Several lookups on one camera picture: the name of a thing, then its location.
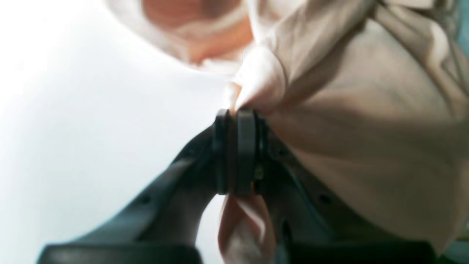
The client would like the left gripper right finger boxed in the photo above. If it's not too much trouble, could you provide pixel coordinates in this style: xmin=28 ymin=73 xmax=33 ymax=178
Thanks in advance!
xmin=234 ymin=110 xmax=436 ymax=264

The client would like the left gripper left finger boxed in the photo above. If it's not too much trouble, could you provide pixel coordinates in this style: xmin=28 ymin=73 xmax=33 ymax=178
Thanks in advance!
xmin=37 ymin=110 xmax=230 ymax=264

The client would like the peach T-shirt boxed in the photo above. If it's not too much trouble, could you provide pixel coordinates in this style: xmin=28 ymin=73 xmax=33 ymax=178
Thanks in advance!
xmin=104 ymin=0 xmax=468 ymax=257

